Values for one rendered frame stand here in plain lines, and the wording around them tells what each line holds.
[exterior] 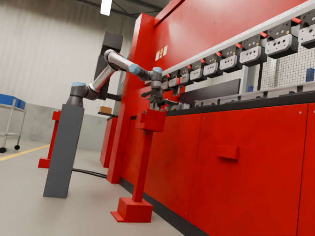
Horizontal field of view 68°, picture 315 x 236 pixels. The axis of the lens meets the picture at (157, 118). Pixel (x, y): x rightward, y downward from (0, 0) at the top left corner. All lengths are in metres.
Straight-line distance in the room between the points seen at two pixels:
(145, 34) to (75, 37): 6.79
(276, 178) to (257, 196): 0.13
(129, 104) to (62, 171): 1.34
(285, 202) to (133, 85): 2.40
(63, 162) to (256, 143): 1.52
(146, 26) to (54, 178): 2.28
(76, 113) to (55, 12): 8.49
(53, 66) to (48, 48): 0.70
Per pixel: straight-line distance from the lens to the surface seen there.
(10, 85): 9.78
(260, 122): 1.28
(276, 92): 1.42
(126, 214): 1.76
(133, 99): 3.11
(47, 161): 3.64
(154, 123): 1.73
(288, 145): 1.17
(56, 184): 2.17
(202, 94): 2.89
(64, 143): 2.13
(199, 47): 2.18
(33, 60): 9.84
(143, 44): 3.33
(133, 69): 1.75
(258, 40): 1.64
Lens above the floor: 0.55
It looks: 7 degrees up
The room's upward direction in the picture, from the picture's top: 9 degrees clockwise
